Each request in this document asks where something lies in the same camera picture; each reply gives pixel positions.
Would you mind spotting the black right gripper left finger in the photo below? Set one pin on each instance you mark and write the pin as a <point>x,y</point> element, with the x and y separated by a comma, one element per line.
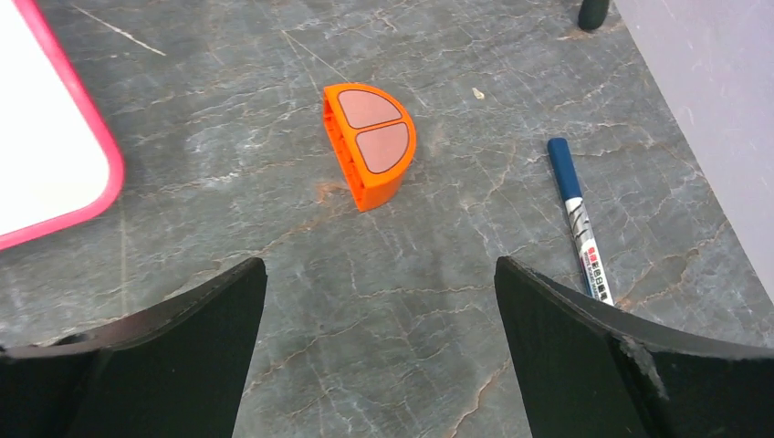
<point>176,369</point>

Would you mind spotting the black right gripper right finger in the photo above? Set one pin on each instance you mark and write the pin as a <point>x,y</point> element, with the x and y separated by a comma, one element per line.
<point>588,369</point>

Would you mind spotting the blue whiteboard marker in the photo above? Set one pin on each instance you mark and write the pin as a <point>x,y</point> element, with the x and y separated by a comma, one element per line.
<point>592,268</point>

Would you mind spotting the pink framed whiteboard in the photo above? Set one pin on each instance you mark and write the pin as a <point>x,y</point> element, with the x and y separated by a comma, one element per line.
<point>60,164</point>

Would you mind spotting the orange semicircle toy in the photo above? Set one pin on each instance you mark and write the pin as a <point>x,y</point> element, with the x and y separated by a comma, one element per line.
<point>373,137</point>

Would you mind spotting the pink tripod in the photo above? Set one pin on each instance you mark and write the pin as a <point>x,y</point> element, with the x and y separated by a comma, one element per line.
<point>592,14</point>

